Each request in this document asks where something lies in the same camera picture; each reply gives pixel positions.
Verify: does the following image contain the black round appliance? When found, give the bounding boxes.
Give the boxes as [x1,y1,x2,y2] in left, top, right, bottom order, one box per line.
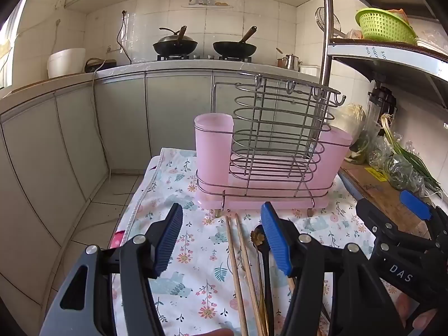
[85,58,117,73]

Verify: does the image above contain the small wall shelf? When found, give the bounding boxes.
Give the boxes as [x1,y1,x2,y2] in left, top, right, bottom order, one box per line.
[181,0,234,8]

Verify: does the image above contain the napa cabbage in bag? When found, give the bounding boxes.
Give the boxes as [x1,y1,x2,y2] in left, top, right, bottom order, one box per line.
[334,103,367,137]

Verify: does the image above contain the magenta cloth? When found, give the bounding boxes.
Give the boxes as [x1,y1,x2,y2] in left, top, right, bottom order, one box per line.
[109,230,125,250]

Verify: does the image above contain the gas stove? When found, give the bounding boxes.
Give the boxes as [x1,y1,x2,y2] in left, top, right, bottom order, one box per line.
[156,53,253,62]

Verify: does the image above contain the white rice cooker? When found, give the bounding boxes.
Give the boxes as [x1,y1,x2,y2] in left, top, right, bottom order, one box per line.
[47,48,87,79]

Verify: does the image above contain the wooden cutting board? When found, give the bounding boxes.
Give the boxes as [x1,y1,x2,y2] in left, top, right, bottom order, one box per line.
[9,73,87,94]

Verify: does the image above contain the green plastic basket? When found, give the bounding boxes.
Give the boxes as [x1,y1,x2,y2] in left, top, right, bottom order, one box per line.
[355,8,418,45]

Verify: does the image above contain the black spoon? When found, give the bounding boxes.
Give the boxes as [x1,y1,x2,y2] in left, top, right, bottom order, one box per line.
[257,225,275,336]

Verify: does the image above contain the wooden chopstick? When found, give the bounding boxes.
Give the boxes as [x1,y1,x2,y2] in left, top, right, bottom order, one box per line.
[234,213,263,336]
[225,215,249,336]

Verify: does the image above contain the black wall cable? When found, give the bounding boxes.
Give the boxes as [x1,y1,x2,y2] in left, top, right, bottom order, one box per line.
[116,10,133,65]

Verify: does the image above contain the floral table cloth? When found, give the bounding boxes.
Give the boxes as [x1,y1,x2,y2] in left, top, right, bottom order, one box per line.
[110,147,403,336]

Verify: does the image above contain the tall pink plastic cup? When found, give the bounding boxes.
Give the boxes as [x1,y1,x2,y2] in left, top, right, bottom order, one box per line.
[194,113,234,197]

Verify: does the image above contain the black wok with lid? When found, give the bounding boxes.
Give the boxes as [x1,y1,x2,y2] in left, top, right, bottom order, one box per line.
[153,25,198,57]

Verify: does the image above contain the black blender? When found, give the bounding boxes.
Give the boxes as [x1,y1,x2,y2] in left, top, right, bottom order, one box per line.
[367,80,398,128]

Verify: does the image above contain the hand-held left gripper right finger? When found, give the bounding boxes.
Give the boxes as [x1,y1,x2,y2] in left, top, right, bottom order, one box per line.
[261,202,407,336]

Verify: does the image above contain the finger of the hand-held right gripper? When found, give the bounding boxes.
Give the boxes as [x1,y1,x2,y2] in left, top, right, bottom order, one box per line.
[355,199,394,240]
[399,190,448,242]

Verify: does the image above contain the gold flower-end spoon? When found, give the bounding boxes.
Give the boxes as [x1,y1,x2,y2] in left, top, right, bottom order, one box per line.
[251,225,270,336]

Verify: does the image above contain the green onions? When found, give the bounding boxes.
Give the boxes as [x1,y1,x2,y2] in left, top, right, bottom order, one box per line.
[381,113,442,194]

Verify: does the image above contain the white plastic tray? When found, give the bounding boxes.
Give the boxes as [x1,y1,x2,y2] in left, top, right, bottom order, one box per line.
[414,36,448,56]

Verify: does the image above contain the orange snack bag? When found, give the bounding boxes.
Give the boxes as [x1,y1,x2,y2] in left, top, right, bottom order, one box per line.
[388,8,411,26]

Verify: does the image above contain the person's right hand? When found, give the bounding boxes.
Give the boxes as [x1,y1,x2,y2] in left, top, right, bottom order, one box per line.
[395,290,440,336]

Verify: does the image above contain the window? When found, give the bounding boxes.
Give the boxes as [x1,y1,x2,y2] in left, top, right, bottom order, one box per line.
[0,5,22,90]

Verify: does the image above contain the steel kettle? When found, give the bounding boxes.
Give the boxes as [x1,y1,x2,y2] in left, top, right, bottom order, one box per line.
[283,54,302,72]

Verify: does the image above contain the grey base cabinets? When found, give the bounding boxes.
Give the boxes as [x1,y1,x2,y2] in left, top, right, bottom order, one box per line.
[0,70,372,289]

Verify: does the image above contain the cardboard box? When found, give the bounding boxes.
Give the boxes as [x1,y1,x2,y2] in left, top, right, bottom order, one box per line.
[340,161,435,239]

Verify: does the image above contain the metal wire utensil rack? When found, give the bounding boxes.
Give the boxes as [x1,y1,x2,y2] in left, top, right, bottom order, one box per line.
[195,73,347,218]

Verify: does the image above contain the black wok with wooden handle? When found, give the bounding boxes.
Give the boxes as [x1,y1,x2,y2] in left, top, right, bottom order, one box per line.
[212,26,258,57]

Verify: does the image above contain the metal strainer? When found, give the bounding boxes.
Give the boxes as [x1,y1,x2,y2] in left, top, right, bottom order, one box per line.
[315,6,347,38]

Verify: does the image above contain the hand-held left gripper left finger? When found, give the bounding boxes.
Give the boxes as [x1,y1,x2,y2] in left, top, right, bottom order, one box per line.
[39,203,184,336]

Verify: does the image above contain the pink plastic drip tray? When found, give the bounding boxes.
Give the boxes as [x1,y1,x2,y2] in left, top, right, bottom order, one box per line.
[195,126,353,211]

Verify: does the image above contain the metal shelf rack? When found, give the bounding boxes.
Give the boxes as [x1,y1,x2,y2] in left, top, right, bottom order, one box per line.
[317,0,448,109]

